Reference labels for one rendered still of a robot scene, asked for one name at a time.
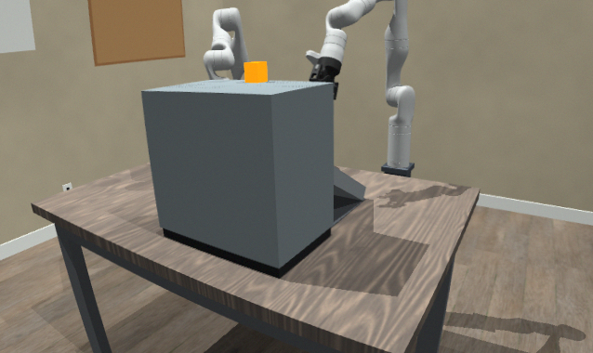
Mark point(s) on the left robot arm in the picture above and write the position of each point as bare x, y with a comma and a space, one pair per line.
397, 48

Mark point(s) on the grey metal cabinet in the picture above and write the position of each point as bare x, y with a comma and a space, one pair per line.
247, 173

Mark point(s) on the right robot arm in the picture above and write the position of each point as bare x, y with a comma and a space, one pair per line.
222, 57

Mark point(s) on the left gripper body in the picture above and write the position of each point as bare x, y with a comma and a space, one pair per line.
331, 67

